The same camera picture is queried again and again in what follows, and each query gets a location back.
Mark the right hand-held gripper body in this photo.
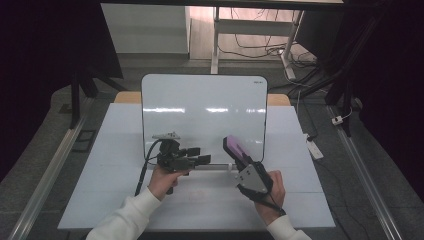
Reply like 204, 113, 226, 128
234, 160, 275, 204

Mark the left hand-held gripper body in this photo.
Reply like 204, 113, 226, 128
152, 132, 198, 174

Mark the purple and black eraser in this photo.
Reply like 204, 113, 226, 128
222, 134, 253, 164

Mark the white whiteboard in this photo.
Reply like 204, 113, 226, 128
140, 73, 269, 166

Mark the person's right hand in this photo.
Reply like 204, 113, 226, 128
254, 169, 287, 227

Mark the person's left hand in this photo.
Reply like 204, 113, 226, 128
147, 164, 192, 202

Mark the white power strip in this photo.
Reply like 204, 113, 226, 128
304, 133, 325, 160

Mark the wooden table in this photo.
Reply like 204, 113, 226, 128
114, 91, 292, 107

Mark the black floor plate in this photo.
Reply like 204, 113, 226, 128
71, 129, 98, 154

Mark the black metal stand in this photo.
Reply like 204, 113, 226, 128
68, 66, 128, 129
289, 13, 384, 138

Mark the white cabinet panel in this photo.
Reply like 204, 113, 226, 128
100, 3, 192, 54

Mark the dark curtain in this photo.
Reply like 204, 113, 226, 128
0, 0, 124, 181
343, 0, 424, 201

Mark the left hand-held gripper black cable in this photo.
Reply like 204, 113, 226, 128
134, 138, 164, 198

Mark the hand-held gripper black cable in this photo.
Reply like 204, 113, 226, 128
134, 138, 164, 198
246, 191, 288, 217

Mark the right hand-held gripper black cable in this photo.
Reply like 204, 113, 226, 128
246, 191, 288, 217

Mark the tangle of floor cables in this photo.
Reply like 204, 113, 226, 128
218, 8, 318, 68

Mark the aluminium floor rail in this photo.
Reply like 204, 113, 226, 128
7, 114, 88, 240
328, 105, 404, 240

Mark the white desk frame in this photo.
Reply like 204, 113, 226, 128
210, 6, 305, 81

